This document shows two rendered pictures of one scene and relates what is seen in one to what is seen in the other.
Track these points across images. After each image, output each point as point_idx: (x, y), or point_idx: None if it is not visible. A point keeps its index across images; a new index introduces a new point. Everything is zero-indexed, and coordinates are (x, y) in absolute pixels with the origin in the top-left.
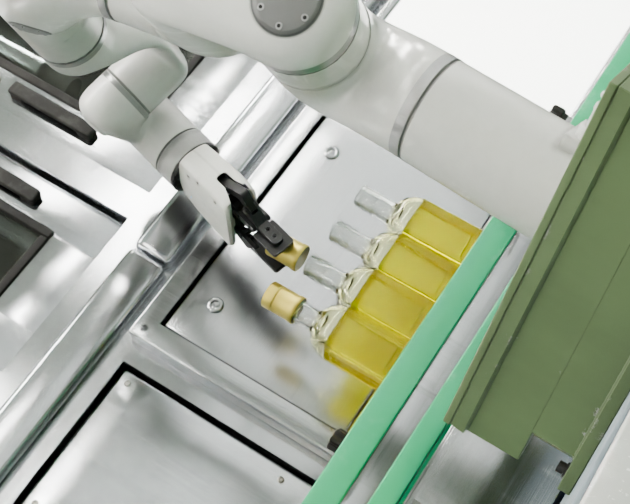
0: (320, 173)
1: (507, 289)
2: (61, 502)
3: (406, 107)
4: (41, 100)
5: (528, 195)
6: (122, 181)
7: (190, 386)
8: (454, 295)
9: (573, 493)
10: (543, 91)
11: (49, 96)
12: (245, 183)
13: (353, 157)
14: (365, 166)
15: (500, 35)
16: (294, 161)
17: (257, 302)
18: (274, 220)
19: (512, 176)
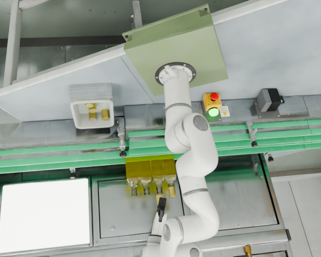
0: (121, 226)
1: (222, 57)
2: (233, 220)
3: (189, 106)
4: None
5: (187, 80)
6: None
7: (191, 214)
8: (159, 143)
9: (244, 34)
10: (58, 191)
11: None
12: (157, 214)
13: (110, 222)
14: (111, 216)
15: (46, 213)
16: (122, 234)
17: (164, 213)
18: (141, 226)
19: (187, 83)
